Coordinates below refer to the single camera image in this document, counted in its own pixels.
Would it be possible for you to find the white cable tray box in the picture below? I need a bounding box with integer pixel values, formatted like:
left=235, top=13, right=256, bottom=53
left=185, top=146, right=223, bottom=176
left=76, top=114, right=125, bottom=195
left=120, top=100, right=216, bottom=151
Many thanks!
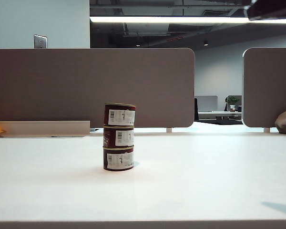
left=0, top=120, right=91, bottom=138

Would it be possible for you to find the grey distant desk divider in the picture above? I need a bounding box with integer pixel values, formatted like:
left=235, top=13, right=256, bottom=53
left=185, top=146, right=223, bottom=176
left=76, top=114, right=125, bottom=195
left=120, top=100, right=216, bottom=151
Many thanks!
left=194, top=95, right=218, bottom=112

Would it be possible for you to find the brown crumpled bag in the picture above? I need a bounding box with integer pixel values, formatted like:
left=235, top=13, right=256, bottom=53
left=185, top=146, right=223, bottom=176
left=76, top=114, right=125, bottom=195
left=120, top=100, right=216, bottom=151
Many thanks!
left=274, top=110, right=286, bottom=135

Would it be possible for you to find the white distant desk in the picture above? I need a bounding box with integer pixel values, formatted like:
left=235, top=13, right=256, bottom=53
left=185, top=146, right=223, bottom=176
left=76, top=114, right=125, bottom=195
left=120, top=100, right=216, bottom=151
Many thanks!
left=198, top=110, right=243, bottom=121

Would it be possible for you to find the green potted plant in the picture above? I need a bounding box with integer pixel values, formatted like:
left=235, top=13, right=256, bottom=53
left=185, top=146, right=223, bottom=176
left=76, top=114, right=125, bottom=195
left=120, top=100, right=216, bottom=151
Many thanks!
left=225, top=95, right=240, bottom=112

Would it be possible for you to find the long ceiling light strip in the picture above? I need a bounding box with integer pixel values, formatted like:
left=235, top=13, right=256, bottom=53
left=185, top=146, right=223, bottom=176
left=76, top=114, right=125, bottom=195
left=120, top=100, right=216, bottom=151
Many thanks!
left=89, top=15, right=286, bottom=24

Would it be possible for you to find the dark red tin can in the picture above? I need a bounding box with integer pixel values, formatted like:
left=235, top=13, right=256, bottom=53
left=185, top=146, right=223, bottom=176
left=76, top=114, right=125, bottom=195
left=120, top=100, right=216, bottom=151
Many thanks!
left=102, top=146, right=134, bottom=171
left=102, top=125, right=135, bottom=147
left=104, top=103, right=136, bottom=126

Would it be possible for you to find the narrow brown desk partition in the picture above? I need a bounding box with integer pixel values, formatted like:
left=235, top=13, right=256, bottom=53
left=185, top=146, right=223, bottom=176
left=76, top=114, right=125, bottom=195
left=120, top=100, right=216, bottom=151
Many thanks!
left=242, top=47, right=286, bottom=128

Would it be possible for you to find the wide brown desk partition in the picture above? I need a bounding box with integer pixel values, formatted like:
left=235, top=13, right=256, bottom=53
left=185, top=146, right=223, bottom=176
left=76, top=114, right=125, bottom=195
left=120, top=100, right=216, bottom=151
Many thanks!
left=0, top=48, right=195, bottom=128

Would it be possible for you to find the metal wall switch plate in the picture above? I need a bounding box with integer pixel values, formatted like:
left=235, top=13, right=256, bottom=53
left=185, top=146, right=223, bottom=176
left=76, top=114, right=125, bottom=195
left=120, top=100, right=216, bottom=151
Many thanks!
left=33, top=34, right=48, bottom=49

